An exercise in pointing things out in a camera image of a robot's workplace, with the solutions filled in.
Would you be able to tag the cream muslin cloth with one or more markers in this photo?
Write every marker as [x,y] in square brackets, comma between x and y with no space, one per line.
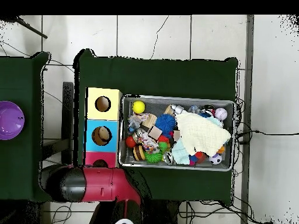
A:
[201,135]

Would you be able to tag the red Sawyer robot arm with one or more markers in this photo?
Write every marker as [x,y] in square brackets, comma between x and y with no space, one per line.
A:
[102,184]

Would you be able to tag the shallow clear mesh bin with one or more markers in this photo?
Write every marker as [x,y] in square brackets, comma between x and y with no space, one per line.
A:
[125,109]

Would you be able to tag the wooden three-hole sorting box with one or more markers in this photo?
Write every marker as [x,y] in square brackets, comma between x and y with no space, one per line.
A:
[112,144]

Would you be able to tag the blue spiky ball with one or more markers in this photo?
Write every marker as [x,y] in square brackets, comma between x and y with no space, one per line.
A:
[165,123]

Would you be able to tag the yellow ball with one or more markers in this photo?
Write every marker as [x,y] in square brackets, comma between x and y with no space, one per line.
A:
[138,107]

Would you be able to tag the red-orange ball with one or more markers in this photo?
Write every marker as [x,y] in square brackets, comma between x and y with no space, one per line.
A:
[130,142]

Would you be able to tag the brown striped burger toy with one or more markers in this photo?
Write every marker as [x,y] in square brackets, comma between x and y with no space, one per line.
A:
[139,152]

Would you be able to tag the silver plastic toy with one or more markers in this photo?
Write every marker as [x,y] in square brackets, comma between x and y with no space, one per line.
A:
[177,109]

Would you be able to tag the dark green tablecloth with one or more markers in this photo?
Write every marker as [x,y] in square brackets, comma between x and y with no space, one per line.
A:
[158,77]
[21,81]

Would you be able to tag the white baseball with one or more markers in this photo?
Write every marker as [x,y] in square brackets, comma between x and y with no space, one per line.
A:
[221,114]

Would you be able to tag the small soccer ball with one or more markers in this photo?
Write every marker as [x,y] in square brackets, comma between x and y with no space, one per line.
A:
[215,159]

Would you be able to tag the purple round disc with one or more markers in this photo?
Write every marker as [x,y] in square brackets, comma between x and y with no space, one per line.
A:
[10,120]

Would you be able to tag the black tripod leg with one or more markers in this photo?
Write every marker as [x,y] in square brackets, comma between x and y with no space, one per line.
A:
[30,28]

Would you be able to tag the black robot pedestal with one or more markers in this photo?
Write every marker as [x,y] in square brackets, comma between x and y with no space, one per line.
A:
[163,213]

